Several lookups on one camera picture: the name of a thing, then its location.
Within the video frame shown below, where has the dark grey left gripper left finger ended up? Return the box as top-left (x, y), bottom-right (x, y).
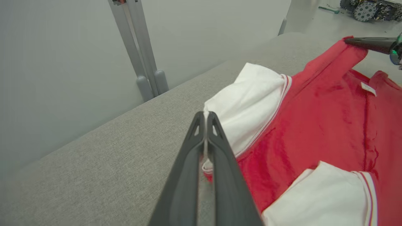
top-left (148, 111), bottom-right (207, 226)

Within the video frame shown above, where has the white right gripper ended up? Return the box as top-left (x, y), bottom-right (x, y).
top-left (344, 33), bottom-right (402, 65)

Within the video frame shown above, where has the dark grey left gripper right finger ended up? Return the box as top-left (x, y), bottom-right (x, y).
top-left (207, 111), bottom-right (264, 226)

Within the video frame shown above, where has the red white-sleeved numbered jersey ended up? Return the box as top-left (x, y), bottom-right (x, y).
top-left (201, 35), bottom-right (402, 226)

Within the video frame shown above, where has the wheeled machine with grey wheel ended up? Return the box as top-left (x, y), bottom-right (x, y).
top-left (340, 0), bottom-right (402, 23)

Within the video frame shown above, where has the green tool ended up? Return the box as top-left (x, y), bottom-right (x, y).
top-left (318, 5), bottom-right (340, 15)

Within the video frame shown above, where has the grey double partition post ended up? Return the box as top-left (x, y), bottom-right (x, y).
top-left (108, 0), bottom-right (170, 103)

